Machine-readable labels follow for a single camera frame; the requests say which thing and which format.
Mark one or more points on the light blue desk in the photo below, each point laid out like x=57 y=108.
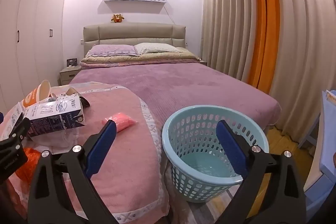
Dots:
x=328 y=134

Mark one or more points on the pink plastic packet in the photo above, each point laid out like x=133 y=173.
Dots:
x=123 y=121

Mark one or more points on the orange mesh bag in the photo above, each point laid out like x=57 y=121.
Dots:
x=29 y=161

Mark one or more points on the white floral pillow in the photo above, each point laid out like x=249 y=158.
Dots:
x=155 y=47

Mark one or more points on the beige curtain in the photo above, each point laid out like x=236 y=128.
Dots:
x=302 y=43

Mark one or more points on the white and blue milk carton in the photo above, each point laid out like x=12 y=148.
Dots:
x=52 y=116

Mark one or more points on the light blue plastic laundry basket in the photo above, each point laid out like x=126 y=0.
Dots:
x=199 y=169

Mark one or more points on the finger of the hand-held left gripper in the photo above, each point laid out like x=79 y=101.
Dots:
x=13 y=153

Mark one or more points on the orange paper cup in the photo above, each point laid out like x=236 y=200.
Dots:
x=32 y=98

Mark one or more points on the beige padded headboard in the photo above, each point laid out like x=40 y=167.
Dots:
x=131 y=33

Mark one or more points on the orange plush toy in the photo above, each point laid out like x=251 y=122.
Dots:
x=117 y=18

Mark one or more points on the beige nightstand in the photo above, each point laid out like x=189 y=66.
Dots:
x=68 y=74

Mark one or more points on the orange curtain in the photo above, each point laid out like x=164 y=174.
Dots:
x=265 y=29

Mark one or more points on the purple pillow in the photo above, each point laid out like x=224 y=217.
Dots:
x=113 y=50

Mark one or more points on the white printed carton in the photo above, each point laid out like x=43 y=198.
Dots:
x=14 y=116

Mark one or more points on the brown cardboard box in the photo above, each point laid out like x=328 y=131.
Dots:
x=78 y=98

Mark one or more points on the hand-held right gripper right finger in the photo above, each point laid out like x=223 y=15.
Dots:
x=231 y=148

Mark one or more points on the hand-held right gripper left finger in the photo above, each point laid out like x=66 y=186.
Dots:
x=102 y=145

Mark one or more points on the white wardrobe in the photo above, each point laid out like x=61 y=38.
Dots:
x=34 y=29

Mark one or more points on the purple bedspread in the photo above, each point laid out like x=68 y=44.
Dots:
x=183 y=82

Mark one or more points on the folded beige quilt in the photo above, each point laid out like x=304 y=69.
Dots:
x=147 y=59

